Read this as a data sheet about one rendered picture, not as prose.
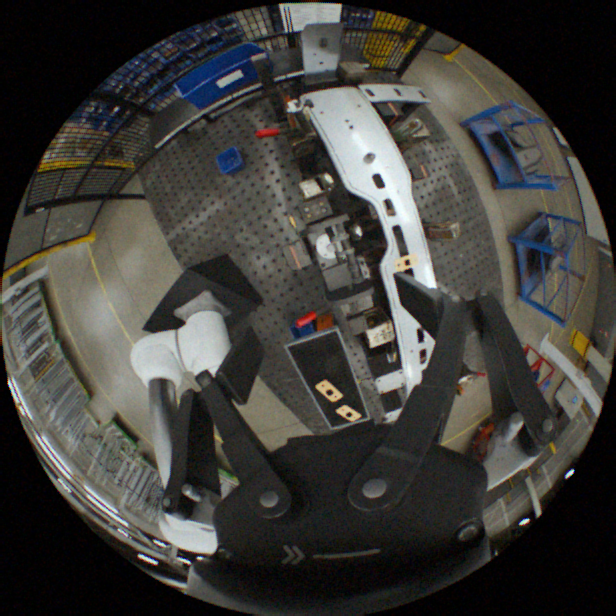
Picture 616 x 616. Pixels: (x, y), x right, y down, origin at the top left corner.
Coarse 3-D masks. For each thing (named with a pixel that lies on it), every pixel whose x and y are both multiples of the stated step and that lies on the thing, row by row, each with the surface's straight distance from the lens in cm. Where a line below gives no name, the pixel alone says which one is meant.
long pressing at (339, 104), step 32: (320, 96) 79; (352, 96) 81; (320, 128) 70; (384, 128) 76; (352, 160) 67; (384, 160) 69; (352, 192) 64; (384, 192) 66; (384, 224) 65; (416, 224) 69; (384, 256) 65; (384, 288) 68; (416, 352) 83
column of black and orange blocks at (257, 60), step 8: (256, 56) 74; (264, 56) 72; (256, 64) 73; (264, 64) 74; (264, 72) 77; (264, 80) 80; (272, 80) 82; (264, 88) 86; (272, 88) 85; (272, 96) 89; (272, 104) 93; (280, 104) 97; (280, 112) 101; (280, 120) 106
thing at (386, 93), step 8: (360, 88) 85; (368, 88) 86; (376, 88) 88; (384, 88) 89; (392, 88) 91; (400, 88) 94; (408, 88) 96; (416, 88) 99; (368, 96) 83; (376, 96) 84; (384, 96) 86; (392, 96) 87; (400, 96) 89; (408, 96) 92; (416, 96) 94
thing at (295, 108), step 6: (288, 102) 51; (294, 102) 51; (306, 102) 50; (312, 102) 50; (288, 108) 51; (294, 108) 49; (300, 108) 49; (294, 114) 50; (300, 114) 51; (300, 120) 53; (306, 120) 54; (306, 126) 57; (306, 132) 60
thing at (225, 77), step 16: (240, 48) 94; (256, 48) 91; (208, 64) 93; (224, 64) 96; (240, 64) 80; (192, 80) 95; (208, 80) 79; (224, 80) 82; (240, 80) 85; (192, 96) 81; (208, 96) 84
